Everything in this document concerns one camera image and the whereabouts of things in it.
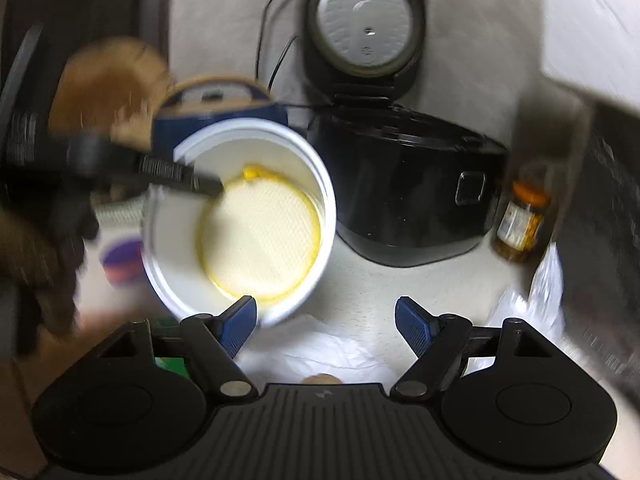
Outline white round paper bowl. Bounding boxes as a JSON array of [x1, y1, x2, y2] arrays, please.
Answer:
[[142, 118, 336, 326]]

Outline clear plastic bag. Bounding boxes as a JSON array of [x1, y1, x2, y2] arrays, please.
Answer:
[[485, 242, 565, 346]]

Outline green patterned cloth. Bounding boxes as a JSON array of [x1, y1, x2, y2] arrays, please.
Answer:
[[96, 196, 145, 228]]

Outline round wooden cutting board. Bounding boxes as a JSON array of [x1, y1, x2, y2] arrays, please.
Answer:
[[48, 37, 174, 151]]

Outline purple pink silicone mat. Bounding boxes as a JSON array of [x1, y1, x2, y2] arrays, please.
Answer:
[[100, 237, 148, 289]]

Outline blue rice cooker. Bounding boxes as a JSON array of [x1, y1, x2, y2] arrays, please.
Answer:
[[151, 75, 288, 159]]

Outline brown food scrap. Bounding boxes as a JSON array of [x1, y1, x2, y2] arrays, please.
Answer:
[[302, 374, 342, 385]]

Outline glass jar orange lid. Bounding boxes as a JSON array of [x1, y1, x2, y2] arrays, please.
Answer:
[[491, 179, 551, 262]]

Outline black rice cooker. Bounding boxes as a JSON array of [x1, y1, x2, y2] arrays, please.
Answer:
[[300, 0, 508, 268]]

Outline white cabinet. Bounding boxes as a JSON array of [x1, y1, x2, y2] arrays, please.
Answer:
[[540, 0, 639, 115]]

